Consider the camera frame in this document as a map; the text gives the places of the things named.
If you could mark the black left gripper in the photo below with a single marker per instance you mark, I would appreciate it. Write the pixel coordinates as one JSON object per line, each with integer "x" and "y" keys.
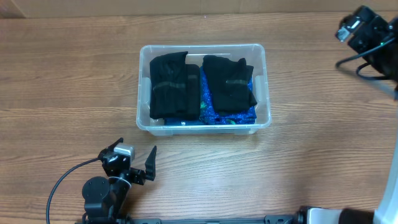
{"x": 134, "y": 173}

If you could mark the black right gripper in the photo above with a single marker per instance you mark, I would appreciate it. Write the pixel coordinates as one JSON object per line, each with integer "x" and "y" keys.
{"x": 367, "y": 28}

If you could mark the dark blue denim cloth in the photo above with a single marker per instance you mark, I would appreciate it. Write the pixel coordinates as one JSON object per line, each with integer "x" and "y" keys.
{"x": 182, "y": 122}

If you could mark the blue sparkly cloth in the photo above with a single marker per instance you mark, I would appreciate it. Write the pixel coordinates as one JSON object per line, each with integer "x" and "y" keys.
{"x": 210, "y": 117}

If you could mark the black cloth with tape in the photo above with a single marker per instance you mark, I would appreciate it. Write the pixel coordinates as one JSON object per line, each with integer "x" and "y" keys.
{"x": 228, "y": 82}

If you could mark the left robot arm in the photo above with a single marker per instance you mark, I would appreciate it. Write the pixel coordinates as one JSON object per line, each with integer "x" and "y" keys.
{"x": 105, "y": 196}

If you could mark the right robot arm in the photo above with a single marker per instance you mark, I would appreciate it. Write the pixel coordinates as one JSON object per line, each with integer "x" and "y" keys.
{"x": 373, "y": 67}

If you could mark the clear plastic storage bin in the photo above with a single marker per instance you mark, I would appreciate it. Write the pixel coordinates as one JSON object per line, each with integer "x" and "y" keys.
{"x": 254, "y": 54}

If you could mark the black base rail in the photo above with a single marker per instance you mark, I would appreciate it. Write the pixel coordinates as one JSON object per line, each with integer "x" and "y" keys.
{"x": 268, "y": 219}

